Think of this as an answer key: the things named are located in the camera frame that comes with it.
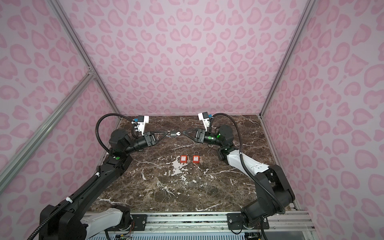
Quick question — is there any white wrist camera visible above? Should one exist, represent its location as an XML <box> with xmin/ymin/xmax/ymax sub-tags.
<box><xmin>132</xmin><ymin>116</ymin><xmax>149</xmax><ymax>135</ymax></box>
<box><xmin>198</xmin><ymin>112</ymin><xmax>212</xmax><ymax>131</ymax></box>

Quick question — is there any aluminium diagonal frame bar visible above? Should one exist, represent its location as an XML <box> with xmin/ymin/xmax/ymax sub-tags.
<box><xmin>1</xmin><ymin>71</ymin><xmax>95</xmax><ymax>193</ymax></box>

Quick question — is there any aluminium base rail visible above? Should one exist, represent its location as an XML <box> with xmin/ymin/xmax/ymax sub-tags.
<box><xmin>56</xmin><ymin>211</ymin><xmax>316</xmax><ymax>240</ymax></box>

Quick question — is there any red padlock with steel shackle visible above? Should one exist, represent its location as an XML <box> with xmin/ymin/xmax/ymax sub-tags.
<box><xmin>180</xmin><ymin>150</ymin><xmax>188</xmax><ymax>164</ymax></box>

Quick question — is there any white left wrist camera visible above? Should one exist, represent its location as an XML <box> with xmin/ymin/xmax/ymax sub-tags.
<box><xmin>132</xmin><ymin>116</ymin><xmax>149</xmax><ymax>135</ymax></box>

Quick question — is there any aluminium corner frame post right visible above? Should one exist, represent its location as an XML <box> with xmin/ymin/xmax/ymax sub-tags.
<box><xmin>259</xmin><ymin>0</ymin><xmax>319</xmax><ymax>119</ymax></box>

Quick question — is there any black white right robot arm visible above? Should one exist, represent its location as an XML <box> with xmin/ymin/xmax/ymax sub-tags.
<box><xmin>183</xmin><ymin>125</ymin><xmax>296</xmax><ymax>230</ymax></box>

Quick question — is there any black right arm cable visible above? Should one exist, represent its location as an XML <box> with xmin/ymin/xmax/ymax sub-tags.
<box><xmin>208</xmin><ymin>112</ymin><xmax>286</xmax><ymax>215</ymax></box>

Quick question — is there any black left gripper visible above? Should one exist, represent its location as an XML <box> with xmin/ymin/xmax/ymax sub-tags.
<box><xmin>124</xmin><ymin>131</ymin><xmax>168</xmax><ymax>157</ymax></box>

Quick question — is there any aluminium corner frame post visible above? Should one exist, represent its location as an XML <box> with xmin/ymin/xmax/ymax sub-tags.
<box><xmin>259</xmin><ymin>0</ymin><xmax>319</xmax><ymax>119</ymax></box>
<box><xmin>47</xmin><ymin>0</ymin><xmax>121</xmax><ymax>114</ymax></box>

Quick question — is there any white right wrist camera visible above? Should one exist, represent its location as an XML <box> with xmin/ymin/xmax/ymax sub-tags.
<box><xmin>198</xmin><ymin>112</ymin><xmax>212</xmax><ymax>131</ymax></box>

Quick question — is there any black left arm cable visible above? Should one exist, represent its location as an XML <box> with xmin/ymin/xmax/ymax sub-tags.
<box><xmin>26</xmin><ymin>113</ymin><xmax>139</xmax><ymax>240</ymax></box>

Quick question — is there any aluminium corner frame post left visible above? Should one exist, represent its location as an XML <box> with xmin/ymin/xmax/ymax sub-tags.
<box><xmin>47</xmin><ymin>0</ymin><xmax>121</xmax><ymax>114</ymax></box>

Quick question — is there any small black padlock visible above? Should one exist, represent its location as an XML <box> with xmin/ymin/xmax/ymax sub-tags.
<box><xmin>166</xmin><ymin>130</ymin><xmax>181</xmax><ymax>138</ymax></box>

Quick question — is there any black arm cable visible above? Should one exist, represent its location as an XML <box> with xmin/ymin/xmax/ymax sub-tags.
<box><xmin>208</xmin><ymin>112</ymin><xmax>286</xmax><ymax>215</ymax></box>
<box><xmin>26</xmin><ymin>113</ymin><xmax>139</xmax><ymax>240</ymax></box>

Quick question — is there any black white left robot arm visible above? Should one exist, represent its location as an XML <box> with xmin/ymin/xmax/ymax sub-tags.
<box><xmin>29</xmin><ymin>129</ymin><xmax>170</xmax><ymax>240</ymax></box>

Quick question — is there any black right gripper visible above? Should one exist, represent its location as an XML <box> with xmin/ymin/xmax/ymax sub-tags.
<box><xmin>184</xmin><ymin>130</ymin><xmax>225</xmax><ymax>148</ymax></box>

